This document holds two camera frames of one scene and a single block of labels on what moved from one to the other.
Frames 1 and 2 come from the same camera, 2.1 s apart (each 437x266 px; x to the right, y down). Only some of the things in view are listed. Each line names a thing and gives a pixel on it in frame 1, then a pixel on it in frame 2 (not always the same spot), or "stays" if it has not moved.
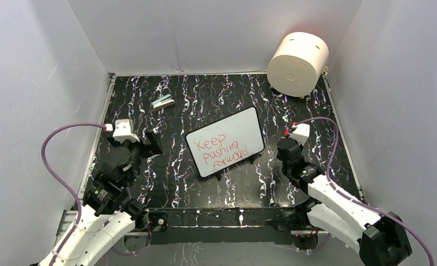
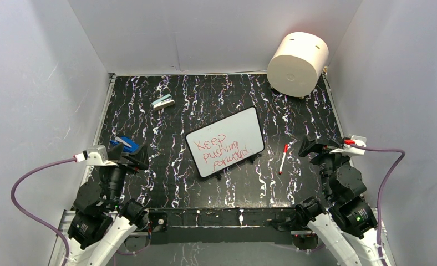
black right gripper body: [301, 148] -> [328, 163]
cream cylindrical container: [296, 65] stays
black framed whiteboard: [227, 143] stays
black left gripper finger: [152, 145] -> [141, 158]
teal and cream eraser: [164, 101] stays
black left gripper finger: [114, 143] -> [115, 152]
